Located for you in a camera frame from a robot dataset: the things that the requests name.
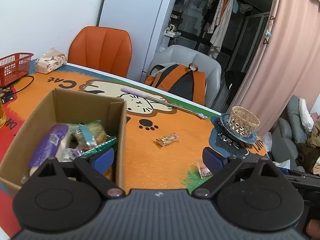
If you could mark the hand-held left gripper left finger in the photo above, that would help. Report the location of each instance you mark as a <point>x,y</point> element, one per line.
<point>103,158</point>

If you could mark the orange chair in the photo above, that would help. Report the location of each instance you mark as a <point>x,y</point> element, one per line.
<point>100,50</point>

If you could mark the curtain clip ornament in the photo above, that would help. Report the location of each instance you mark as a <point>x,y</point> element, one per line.
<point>268,33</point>

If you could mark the purple snack packet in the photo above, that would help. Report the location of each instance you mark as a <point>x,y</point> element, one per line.
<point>50,140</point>

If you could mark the blue plate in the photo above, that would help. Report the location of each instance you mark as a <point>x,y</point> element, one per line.
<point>222,123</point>

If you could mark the floral hanging garment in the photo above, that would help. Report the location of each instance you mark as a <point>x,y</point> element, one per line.
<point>216,12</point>

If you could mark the white refrigerator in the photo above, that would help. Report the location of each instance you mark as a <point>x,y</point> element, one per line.
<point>135,12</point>

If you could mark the white hanging garment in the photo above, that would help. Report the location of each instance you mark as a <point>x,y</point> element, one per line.
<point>221,30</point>

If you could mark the white snack packet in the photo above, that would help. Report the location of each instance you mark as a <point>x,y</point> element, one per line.
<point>63,146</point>

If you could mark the grey sofa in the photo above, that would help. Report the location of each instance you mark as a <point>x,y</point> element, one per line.
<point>282,140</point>

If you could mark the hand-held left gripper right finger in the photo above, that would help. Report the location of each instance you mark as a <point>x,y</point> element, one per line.
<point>212,159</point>

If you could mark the grey chair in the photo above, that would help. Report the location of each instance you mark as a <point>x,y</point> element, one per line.
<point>185,55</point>

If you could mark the pile of clothes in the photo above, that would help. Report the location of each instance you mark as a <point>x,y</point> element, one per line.
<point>311,140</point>

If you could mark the pink wrapped candy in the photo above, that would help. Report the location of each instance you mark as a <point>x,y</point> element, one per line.
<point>203,171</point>

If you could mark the cluttered shelf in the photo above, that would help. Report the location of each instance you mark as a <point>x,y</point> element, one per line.
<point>172,28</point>

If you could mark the purple telescopic stick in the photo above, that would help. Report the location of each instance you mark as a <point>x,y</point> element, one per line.
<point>135,91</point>

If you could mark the orange and black backpack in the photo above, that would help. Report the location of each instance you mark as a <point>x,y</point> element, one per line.
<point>185,85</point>

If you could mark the red plastic basket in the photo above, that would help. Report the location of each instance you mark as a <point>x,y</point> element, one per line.
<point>15,67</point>

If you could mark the floral tissue box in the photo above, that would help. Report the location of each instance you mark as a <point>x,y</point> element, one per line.
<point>50,62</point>

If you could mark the woven wicker basket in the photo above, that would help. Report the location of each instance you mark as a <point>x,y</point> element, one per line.
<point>243,123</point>

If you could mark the cookie snack packet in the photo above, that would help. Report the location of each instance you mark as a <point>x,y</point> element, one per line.
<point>92,132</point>

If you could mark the cartoon cat table mat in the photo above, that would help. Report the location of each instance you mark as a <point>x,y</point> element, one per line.
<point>155,165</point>

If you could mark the beige wrapped snack bar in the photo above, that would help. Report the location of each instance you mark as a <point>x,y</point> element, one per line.
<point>168,138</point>

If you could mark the pink curtain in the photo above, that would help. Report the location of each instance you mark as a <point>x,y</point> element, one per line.
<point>287,55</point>

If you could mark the cardboard box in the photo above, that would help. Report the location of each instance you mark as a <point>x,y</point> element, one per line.
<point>82,105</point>

